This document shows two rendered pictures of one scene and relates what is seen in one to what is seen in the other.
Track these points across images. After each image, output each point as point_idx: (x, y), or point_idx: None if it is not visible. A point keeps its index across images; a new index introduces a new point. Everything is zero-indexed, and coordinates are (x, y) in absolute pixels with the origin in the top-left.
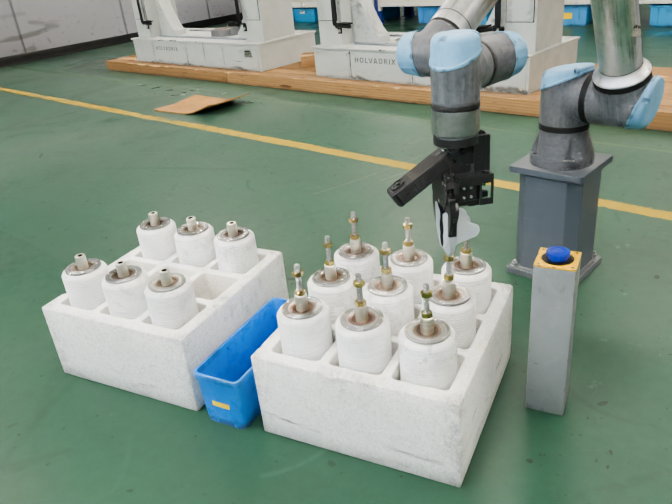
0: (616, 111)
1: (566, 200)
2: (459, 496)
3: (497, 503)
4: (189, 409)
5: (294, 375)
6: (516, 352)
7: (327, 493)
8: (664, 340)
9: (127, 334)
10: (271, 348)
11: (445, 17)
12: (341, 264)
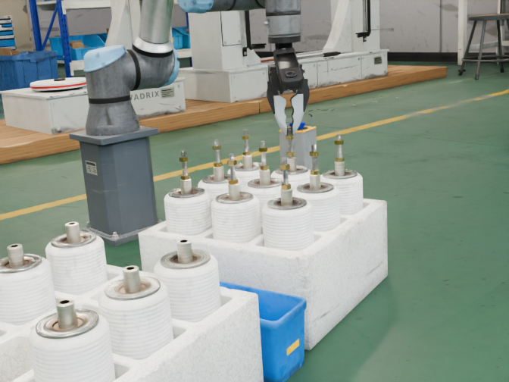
0: (163, 70)
1: (148, 153)
2: (395, 276)
3: (401, 267)
4: None
5: (329, 252)
6: None
7: (393, 319)
8: None
9: (207, 342)
10: (295, 252)
11: None
12: (201, 201)
